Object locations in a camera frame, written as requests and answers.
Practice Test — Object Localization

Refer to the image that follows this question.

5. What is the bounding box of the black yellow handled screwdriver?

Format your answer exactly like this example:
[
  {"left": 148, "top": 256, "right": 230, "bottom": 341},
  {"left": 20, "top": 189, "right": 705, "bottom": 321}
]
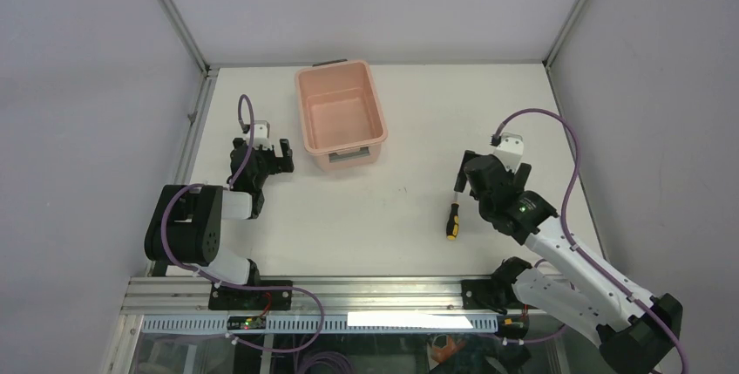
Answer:
[{"left": 445, "top": 191, "right": 459, "bottom": 241}]

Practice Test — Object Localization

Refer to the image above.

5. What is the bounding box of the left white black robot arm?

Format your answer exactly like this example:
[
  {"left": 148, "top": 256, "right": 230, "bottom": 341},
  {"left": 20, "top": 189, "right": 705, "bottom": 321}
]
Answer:
[{"left": 144, "top": 138, "right": 295, "bottom": 287}]

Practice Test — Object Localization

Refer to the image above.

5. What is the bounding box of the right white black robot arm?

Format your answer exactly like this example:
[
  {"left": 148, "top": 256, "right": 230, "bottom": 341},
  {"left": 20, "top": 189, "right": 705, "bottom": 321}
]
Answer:
[{"left": 454, "top": 151, "right": 682, "bottom": 373}]

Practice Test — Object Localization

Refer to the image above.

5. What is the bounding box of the pink plastic bin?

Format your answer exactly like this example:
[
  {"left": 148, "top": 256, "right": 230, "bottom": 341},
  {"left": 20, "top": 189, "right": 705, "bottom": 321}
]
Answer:
[{"left": 295, "top": 59, "right": 388, "bottom": 172}]

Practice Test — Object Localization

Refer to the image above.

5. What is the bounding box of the orange object under table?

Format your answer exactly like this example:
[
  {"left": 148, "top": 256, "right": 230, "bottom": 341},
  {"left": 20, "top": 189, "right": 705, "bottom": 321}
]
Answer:
[{"left": 428, "top": 334, "right": 466, "bottom": 364}]

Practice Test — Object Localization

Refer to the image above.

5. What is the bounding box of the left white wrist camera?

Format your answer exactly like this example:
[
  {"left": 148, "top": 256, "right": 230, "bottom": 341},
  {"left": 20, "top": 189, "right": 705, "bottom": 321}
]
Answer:
[{"left": 242, "top": 120, "right": 274, "bottom": 150}]

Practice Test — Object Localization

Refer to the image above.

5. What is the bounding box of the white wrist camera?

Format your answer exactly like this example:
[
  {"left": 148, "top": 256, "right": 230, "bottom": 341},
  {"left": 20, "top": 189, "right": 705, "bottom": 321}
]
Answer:
[
  {"left": 492, "top": 133, "right": 525, "bottom": 173},
  {"left": 242, "top": 120, "right": 274, "bottom": 150}
]

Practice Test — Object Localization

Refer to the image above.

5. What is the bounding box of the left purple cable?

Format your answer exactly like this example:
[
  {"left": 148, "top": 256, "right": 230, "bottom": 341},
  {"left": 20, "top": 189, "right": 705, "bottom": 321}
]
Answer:
[{"left": 160, "top": 93, "right": 326, "bottom": 355}]

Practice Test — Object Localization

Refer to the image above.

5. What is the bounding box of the purple cable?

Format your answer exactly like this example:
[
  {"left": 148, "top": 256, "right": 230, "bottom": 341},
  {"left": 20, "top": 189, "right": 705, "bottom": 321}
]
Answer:
[
  {"left": 160, "top": 93, "right": 326, "bottom": 355},
  {"left": 491, "top": 107, "right": 689, "bottom": 374}
]

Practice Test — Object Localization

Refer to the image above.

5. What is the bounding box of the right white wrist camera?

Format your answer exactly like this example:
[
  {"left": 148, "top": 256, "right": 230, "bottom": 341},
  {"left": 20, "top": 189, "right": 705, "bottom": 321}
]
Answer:
[{"left": 492, "top": 133, "right": 525, "bottom": 173}]

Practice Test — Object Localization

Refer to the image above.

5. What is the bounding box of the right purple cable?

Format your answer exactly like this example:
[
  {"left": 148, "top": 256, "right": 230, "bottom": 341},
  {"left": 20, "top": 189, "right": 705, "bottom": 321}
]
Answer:
[{"left": 491, "top": 107, "right": 689, "bottom": 374}]

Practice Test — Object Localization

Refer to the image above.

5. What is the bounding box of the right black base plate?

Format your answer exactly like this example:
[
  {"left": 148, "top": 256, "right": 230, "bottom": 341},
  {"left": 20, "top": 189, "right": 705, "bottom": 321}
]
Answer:
[{"left": 460, "top": 278, "right": 523, "bottom": 314}]

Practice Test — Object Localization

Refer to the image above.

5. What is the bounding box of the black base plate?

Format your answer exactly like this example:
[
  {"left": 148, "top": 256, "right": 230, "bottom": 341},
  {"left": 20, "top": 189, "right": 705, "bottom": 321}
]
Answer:
[
  {"left": 460, "top": 278, "right": 523, "bottom": 314},
  {"left": 207, "top": 285, "right": 292, "bottom": 311}
]

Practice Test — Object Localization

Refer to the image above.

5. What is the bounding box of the right aluminium frame post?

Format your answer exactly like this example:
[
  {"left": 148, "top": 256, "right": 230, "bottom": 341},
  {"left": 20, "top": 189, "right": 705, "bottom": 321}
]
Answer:
[{"left": 542, "top": 0, "right": 589, "bottom": 72}]

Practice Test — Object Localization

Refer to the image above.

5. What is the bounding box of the aluminium frame post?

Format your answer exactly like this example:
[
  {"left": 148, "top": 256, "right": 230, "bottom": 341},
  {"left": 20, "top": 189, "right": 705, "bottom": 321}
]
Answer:
[
  {"left": 542, "top": 0, "right": 589, "bottom": 72},
  {"left": 158, "top": 0, "right": 210, "bottom": 74}
]

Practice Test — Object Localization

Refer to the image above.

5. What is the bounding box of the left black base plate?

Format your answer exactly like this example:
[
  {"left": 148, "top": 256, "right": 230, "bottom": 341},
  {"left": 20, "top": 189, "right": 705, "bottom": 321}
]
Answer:
[{"left": 207, "top": 285, "right": 292, "bottom": 311}]

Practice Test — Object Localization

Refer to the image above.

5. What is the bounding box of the white slotted cable duct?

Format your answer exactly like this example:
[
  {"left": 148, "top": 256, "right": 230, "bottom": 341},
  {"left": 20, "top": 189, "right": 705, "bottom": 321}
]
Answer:
[{"left": 142, "top": 311, "right": 498, "bottom": 336}]

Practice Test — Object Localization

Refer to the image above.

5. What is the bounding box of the aluminium front rail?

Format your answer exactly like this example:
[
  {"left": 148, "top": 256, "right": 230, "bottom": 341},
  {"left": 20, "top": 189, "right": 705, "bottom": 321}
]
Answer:
[{"left": 120, "top": 275, "right": 488, "bottom": 315}]

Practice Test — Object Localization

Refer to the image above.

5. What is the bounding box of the left aluminium frame post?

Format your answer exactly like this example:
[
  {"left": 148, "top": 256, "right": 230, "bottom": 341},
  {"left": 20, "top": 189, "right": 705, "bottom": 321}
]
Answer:
[{"left": 158, "top": 0, "right": 210, "bottom": 74}]

